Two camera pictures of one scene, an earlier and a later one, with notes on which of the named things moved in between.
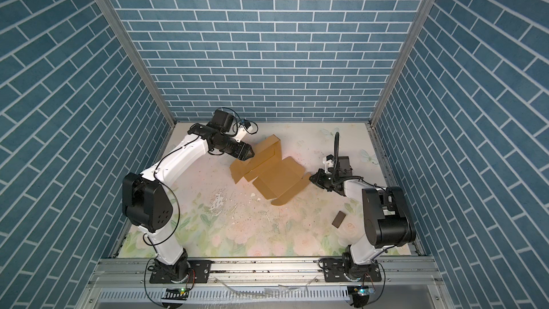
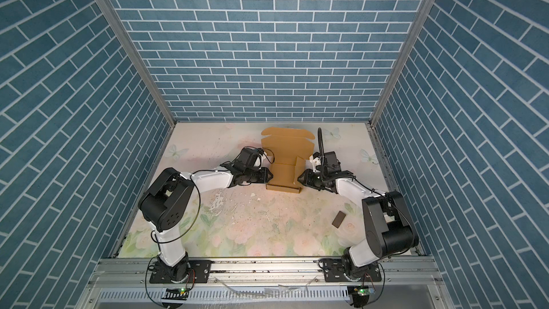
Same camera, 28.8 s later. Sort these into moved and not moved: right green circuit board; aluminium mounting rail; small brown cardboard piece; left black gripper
Moved: left black gripper
Not moved: aluminium mounting rail; small brown cardboard piece; right green circuit board
